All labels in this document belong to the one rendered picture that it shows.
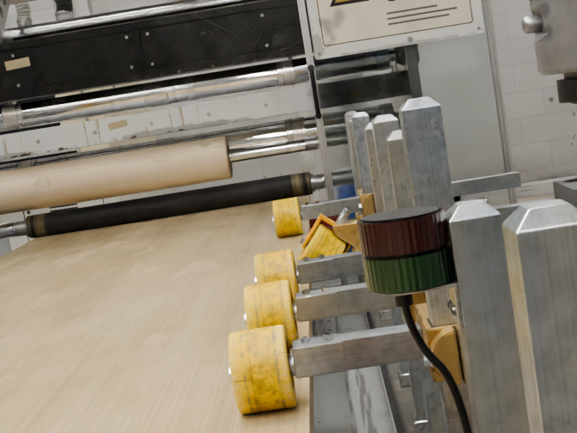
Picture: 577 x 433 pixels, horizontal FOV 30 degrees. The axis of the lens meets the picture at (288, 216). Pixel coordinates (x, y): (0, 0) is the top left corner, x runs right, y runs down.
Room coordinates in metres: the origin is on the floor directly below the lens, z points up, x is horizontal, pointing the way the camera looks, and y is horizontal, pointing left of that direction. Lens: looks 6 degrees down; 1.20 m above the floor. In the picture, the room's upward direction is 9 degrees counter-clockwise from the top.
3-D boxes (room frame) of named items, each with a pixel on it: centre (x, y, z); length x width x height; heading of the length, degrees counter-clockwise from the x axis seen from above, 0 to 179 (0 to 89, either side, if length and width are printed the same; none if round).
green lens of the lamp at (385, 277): (0.73, -0.08, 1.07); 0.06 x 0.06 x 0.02
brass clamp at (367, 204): (2.25, -0.18, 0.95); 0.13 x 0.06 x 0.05; 178
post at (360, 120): (2.22, -0.18, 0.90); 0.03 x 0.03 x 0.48; 88
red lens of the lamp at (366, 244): (0.73, -0.08, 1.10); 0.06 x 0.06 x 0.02
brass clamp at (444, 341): (1.00, -0.13, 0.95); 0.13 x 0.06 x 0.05; 178
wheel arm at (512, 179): (2.26, -0.24, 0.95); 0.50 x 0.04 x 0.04; 88
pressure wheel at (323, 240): (1.77, -0.05, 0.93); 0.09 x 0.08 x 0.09; 88
